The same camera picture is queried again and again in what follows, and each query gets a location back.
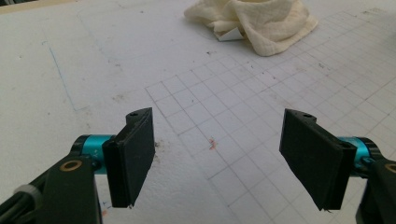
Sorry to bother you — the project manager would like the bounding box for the cream cloth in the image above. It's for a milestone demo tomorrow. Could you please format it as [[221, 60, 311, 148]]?
[[183, 0, 319, 58]]

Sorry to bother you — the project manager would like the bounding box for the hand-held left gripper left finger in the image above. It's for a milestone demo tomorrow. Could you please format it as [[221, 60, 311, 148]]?
[[102, 106, 156, 209]]

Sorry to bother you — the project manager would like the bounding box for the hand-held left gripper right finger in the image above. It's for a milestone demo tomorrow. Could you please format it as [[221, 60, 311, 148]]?
[[279, 108, 358, 211]]

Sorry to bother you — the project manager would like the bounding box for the white gridded mat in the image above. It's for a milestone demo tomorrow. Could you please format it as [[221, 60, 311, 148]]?
[[0, 0, 396, 224]]

